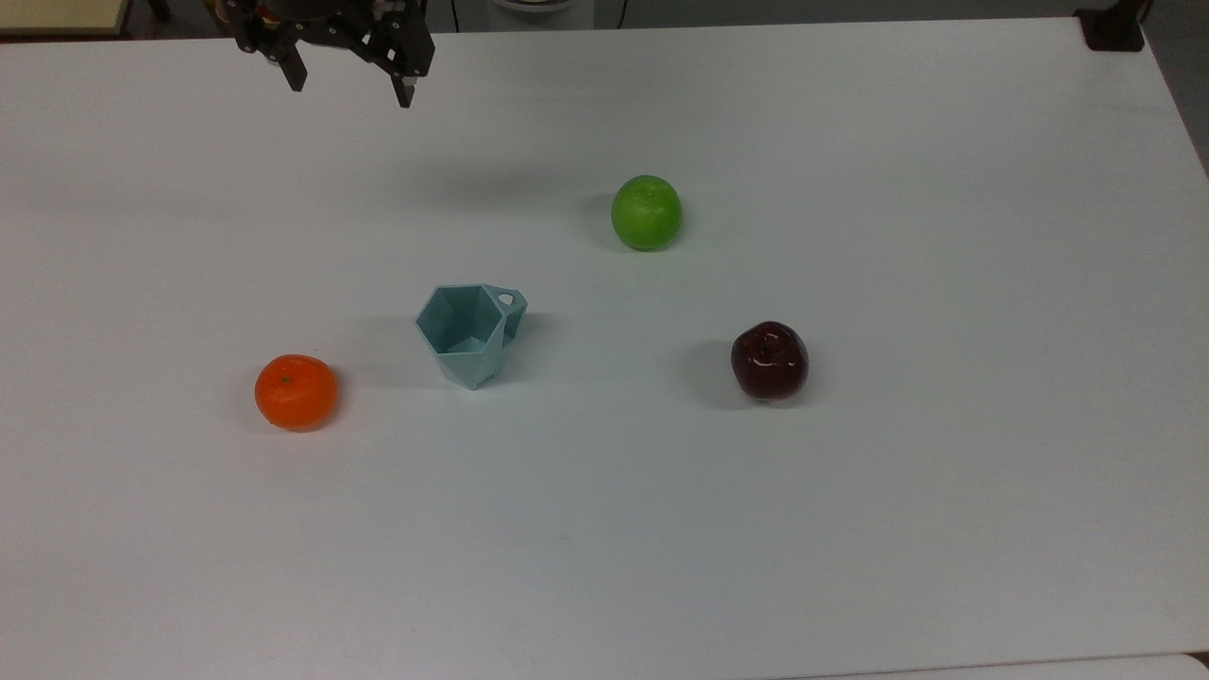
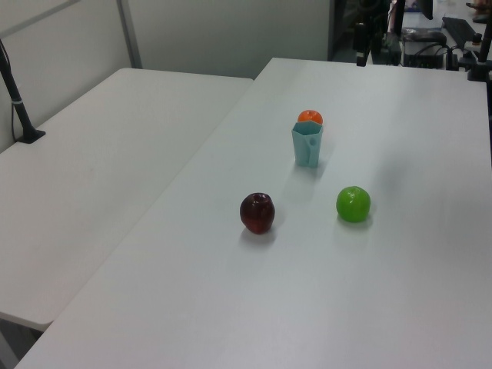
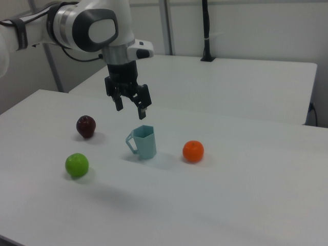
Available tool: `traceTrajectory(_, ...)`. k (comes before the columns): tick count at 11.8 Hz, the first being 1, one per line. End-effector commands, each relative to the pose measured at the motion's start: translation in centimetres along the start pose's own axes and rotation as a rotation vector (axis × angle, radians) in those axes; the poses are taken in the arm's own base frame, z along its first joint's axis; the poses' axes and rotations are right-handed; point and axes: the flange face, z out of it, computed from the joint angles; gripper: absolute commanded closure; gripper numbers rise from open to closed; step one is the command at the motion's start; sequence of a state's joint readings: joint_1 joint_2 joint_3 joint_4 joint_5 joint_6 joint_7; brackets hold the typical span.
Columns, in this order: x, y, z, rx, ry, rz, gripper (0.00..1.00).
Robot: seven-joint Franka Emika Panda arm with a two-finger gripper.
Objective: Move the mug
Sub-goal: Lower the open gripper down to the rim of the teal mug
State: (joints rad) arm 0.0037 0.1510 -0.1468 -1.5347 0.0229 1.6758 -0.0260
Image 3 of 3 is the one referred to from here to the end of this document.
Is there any black cable at table edge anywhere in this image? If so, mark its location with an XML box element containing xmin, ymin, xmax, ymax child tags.
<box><xmin>309</xmin><ymin>101</ymin><xmax>319</xmax><ymax>127</ymax></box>

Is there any dark red apple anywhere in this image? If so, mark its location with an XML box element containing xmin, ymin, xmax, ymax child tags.
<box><xmin>76</xmin><ymin>115</ymin><xmax>97</xmax><ymax>139</ymax></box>

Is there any orange fruit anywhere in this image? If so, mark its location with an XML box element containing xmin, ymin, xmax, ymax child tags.
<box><xmin>182</xmin><ymin>140</ymin><xmax>205</xmax><ymax>163</ymax></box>

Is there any white rear table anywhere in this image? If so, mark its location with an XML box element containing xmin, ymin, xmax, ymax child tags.
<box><xmin>68</xmin><ymin>53</ymin><xmax>318</xmax><ymax>126</ymax></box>

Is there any grey slanted partition post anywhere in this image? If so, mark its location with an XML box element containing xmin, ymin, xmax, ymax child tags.
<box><xmin>43</xmin><ymin>43</ymin><xmax>65</xmax><ymax>93</ymax></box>

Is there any black pole with base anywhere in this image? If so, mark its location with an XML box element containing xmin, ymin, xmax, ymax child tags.
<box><xmin>200</xmin><ymin>0</ymin><xmax>217</xmax><ymax>63</ymax></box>

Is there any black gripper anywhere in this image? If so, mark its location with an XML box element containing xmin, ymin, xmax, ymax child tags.
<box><xmin>104</xmin><ymin>61</ymin><xmax>152</xmax><ymax>120</ymax></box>

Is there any green apple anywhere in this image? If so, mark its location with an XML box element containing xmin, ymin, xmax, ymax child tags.
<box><xmin>65</xmin><ymin>153</ymin><xmax>90</xmax><ymax>178</ymax></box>

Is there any light blue hexagonal mug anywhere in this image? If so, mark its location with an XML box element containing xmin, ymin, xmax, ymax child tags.
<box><xmin>125</xmin><ymin>125</ymin><xmax>157</xmax><ymax>161</ymax></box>

